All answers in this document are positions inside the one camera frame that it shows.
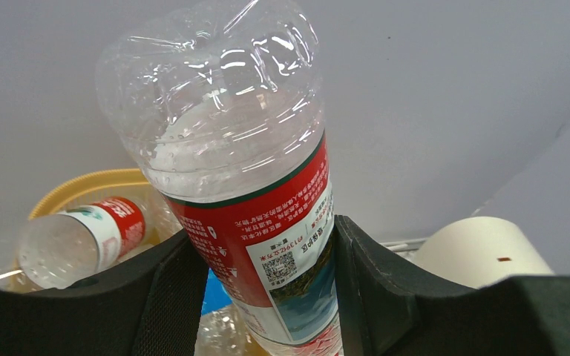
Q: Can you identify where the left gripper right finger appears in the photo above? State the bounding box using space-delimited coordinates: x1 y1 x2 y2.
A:
332 215 570 355

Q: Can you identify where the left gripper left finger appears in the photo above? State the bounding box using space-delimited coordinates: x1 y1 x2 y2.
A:
0 232 208 355

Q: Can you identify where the clear bottle red white label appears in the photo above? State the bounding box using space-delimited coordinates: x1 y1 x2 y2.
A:
17 195 154 289

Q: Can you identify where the clear bottle red blue label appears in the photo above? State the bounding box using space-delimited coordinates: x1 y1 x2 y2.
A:
95 1 341 355

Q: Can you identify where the clear bottle bright blue label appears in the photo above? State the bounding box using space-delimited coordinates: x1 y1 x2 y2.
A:
194 269 254 355

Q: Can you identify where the yellow plastic mesh bin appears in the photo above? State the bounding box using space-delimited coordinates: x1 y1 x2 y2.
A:
10 168 182 293

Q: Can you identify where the white cylindrical container orange lid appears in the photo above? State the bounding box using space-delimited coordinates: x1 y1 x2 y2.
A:
411 217 554 289

